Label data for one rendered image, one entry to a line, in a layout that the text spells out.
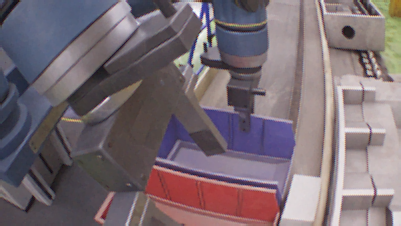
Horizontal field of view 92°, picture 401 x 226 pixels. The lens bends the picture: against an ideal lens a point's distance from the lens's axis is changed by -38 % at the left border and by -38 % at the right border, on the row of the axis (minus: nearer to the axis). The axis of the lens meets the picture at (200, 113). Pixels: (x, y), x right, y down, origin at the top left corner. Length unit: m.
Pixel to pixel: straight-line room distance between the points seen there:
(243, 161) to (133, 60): 0.64
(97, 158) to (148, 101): 0.07
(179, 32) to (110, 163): 0.09
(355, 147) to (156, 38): 0.55
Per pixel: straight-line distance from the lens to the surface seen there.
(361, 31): 1.41
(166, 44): 0.16
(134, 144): 0.20
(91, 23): 0.17
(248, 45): 0.53
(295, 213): 0.57
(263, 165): 0.77
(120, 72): 0.18
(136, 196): 0.21
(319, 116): 0.94
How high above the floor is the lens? 1.34
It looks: 40 degrees down
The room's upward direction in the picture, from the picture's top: 8 degrees counter-clockwise
